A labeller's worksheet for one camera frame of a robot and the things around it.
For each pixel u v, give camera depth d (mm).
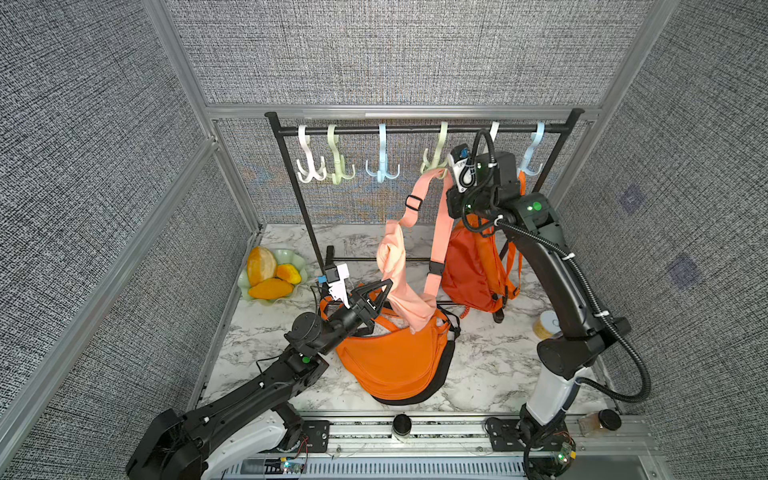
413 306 686
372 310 604
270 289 965
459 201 659
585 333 440
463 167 595
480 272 878
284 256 1033
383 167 672
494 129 599
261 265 972
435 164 685
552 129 607
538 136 604
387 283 627
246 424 489
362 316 577
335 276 585
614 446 701
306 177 679
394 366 786
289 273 1000
